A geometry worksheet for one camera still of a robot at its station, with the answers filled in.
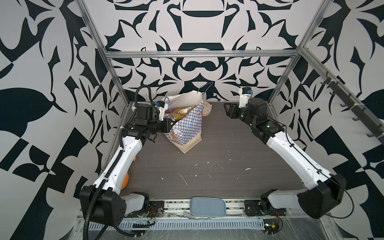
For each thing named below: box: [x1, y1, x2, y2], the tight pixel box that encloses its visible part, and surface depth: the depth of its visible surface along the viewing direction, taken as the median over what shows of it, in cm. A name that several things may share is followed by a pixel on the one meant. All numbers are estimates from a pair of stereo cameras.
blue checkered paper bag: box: [162, 90, 203, 154], surface depth 86 cm
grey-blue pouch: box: [189, 197, 227, 217], surface depth 73 cm
